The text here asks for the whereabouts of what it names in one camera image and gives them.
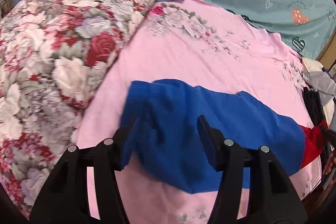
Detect blue and red pants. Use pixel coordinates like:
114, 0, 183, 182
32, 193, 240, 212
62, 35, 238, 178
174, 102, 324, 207
120, 79, 327, 194

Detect black garment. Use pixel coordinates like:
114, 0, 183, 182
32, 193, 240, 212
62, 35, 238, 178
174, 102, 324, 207
302, 87, 325, 126

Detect grey garment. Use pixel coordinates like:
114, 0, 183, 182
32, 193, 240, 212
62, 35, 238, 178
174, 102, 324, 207
306, 71, 335, 105

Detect wooden headboard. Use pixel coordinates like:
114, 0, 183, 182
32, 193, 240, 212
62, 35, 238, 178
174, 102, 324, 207
317, 34, 336, 69

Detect red floral quilt roll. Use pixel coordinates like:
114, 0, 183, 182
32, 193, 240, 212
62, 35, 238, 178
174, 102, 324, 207
1, 0, 153, 218

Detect pink floral bed sheet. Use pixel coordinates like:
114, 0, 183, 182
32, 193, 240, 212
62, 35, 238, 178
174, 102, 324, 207
77, 0, 313, 223

